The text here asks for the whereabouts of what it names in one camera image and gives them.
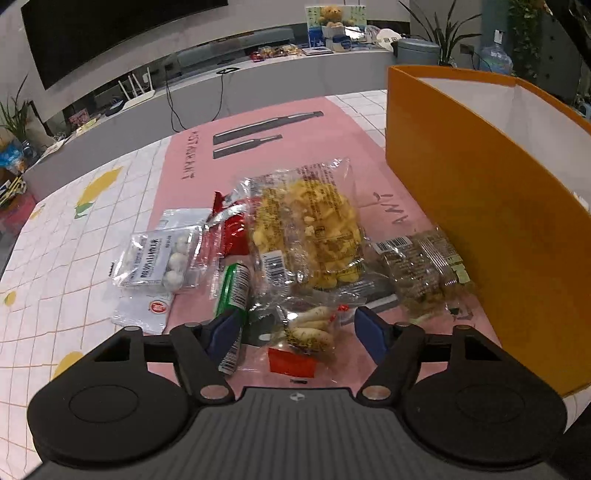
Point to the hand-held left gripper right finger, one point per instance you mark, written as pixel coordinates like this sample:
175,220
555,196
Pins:
369,331

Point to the white router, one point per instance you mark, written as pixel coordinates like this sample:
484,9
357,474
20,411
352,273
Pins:
138,99

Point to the pile of colourful clutter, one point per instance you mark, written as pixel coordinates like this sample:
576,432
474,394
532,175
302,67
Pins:
11,166

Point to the red snack packet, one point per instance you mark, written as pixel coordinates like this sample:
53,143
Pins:
235,236

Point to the black television screen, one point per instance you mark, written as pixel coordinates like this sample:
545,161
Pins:
115,32

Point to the green snack packet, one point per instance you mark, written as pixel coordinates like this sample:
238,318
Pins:
235,286

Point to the grey curved counter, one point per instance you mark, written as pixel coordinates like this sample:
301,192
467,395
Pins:
277,87

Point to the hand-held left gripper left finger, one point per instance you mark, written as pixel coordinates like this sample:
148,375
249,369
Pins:
227,333

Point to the small red flat packet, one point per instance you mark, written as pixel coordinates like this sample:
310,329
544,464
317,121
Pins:
291,364

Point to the small potted plant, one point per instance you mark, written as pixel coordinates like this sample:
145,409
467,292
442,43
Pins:
16,120

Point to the dark grey packet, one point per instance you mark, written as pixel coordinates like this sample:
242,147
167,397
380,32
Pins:
381,295

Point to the white yogurt ball snack packet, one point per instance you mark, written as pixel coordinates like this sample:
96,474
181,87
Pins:
152,258

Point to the brown snack bar packet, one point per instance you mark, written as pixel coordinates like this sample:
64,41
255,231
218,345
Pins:
415,272

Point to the pile of counter snacks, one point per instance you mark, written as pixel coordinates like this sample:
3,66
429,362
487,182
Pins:
277,50

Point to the orange cardboard box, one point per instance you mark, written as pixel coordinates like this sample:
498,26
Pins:
485,198

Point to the white flat snack packet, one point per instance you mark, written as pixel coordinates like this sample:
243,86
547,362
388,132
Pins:
136,314

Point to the white cap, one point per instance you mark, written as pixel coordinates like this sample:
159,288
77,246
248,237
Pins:
385,38

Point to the pink printed mat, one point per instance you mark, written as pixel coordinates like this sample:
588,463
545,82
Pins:
295,138

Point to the lemon print tablecloth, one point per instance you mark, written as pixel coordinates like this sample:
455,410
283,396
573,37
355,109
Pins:
92,221

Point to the hanging green vine plant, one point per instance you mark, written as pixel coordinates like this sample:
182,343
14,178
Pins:
526,32

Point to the tall leafy plant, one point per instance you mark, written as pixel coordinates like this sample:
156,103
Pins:
438,27

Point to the grey round bin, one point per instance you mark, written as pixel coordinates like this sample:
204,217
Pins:
416,51

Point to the yellow puffed snack bag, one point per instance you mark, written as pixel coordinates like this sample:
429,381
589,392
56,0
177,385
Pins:
304,221

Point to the brown teddy bear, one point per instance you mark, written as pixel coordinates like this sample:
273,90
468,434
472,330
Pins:
331,14

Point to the blue water jug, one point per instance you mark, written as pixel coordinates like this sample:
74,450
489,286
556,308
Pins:
496,59

